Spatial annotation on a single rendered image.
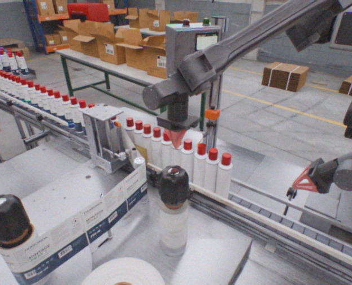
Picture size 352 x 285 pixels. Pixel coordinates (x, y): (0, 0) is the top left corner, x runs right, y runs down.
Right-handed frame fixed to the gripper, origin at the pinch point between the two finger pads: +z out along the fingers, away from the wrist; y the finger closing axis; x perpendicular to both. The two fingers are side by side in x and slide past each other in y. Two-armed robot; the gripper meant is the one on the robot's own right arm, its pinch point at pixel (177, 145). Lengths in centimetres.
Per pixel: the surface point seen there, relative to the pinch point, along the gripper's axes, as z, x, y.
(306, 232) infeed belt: 31, 21, 39
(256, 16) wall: 11, 586, -184
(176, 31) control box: -27.7, 18.2, -13.6
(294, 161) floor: 115, 201, 14
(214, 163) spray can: 14.5, 17.7, 4.7
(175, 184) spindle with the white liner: 3.1, -11.5, 7.5
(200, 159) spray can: 14.9, 17.4, -1.0
